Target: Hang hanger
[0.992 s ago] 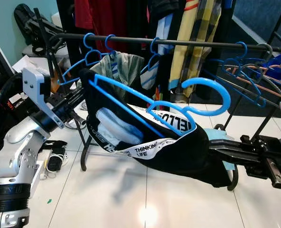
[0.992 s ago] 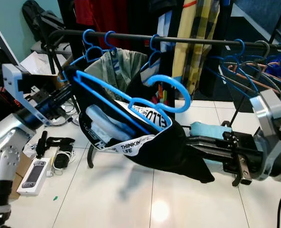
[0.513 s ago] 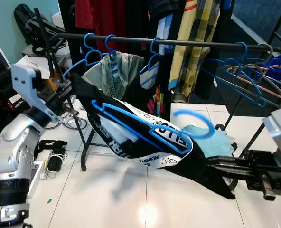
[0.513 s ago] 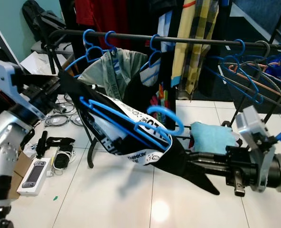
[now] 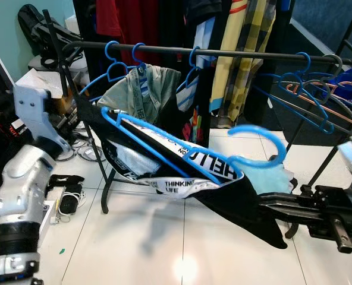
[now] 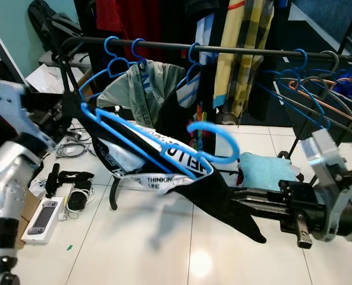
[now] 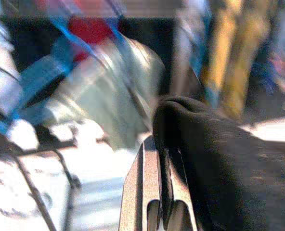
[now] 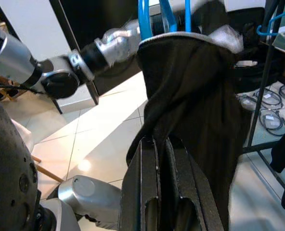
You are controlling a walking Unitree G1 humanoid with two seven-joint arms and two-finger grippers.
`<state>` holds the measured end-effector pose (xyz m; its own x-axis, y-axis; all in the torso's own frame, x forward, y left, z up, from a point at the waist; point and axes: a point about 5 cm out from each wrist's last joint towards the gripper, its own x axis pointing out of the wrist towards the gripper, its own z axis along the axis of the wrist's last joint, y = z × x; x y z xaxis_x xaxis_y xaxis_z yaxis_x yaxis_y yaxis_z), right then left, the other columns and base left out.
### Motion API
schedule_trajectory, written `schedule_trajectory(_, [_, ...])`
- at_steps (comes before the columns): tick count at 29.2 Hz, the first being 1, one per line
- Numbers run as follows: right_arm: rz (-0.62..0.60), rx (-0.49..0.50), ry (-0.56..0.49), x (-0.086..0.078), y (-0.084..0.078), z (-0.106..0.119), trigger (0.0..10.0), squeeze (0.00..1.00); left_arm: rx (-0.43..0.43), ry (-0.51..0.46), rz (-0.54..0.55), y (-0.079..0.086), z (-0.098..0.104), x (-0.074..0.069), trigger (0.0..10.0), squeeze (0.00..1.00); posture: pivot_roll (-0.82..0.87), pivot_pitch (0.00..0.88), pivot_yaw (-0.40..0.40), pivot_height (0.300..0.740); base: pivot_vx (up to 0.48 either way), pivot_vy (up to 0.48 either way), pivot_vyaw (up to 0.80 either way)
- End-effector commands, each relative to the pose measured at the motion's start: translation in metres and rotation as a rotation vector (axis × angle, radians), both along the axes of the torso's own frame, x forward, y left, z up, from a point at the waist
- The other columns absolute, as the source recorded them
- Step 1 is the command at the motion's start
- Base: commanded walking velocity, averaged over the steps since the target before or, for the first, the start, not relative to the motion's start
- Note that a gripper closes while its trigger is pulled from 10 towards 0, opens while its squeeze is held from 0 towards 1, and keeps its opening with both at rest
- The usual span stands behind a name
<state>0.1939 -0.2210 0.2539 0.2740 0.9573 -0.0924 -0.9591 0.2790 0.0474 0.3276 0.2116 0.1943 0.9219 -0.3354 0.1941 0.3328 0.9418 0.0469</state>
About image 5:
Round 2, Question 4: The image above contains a red garment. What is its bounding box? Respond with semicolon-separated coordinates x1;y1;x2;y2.
96;0;160;66

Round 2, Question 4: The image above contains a black backpack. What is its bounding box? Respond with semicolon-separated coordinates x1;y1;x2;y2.
18;5;84;67

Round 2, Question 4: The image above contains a coiled cable in plastic bag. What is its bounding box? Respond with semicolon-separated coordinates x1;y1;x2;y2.
75;141;107;163

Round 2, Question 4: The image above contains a black metal clothes rack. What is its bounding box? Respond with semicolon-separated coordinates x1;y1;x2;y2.
42;9;352;216

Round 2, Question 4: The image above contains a copper metal hanger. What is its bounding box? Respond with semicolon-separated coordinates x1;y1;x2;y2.
285;82;352;132

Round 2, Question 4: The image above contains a black power strip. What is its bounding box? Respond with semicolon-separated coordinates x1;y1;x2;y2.
57;191;84;216

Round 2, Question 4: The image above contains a yellow plaid garment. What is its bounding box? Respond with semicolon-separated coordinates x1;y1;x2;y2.
209;0;278;122

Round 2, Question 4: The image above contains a grey metal hanger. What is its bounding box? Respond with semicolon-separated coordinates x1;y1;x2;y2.
300;53;352;130

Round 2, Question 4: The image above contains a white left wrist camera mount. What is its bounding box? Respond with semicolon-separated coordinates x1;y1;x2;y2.
14;83;74;160

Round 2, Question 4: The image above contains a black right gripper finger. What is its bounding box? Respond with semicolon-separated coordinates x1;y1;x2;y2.
259;190;303;208
262;207;310;225

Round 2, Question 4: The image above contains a light blue cloth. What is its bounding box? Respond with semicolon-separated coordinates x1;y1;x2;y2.
238;163;296;197

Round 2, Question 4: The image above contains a grey-green garment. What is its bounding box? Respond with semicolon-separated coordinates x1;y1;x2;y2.
97;64;183;126

